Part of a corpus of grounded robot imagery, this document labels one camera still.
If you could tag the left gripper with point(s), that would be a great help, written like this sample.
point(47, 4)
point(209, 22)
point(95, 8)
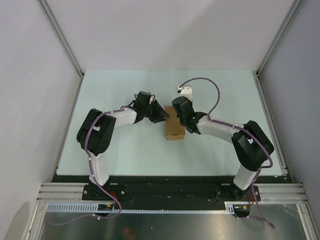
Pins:
point(159, 117)

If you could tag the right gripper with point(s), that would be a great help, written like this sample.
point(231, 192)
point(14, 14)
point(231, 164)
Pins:
point(190, 102)

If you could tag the brown cardboard express box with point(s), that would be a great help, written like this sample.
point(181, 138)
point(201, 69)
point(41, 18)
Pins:
point(174, 131)

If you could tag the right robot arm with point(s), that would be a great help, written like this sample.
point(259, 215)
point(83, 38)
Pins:
point(251, 144)

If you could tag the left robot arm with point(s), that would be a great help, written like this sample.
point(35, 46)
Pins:
point(95, 133)

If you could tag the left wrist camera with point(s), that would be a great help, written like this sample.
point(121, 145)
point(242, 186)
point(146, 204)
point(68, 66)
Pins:
point(152, 97)

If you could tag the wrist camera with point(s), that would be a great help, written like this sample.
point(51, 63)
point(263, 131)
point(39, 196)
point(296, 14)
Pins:
point(152, 97)
point(185, 91)

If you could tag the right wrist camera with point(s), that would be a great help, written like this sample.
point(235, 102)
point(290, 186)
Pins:
point(185, 91)

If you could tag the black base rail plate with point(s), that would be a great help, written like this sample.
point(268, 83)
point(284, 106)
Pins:
point(171, 193)

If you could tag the left aluminium frame post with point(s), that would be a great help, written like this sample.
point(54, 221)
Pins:
point(48, 13)

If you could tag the aluminium frame post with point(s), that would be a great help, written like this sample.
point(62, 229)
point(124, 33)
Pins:
point(280, 34)
point(48, 13)

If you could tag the right aluminium frame post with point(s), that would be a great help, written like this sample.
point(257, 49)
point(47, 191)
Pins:
point(280, 34)

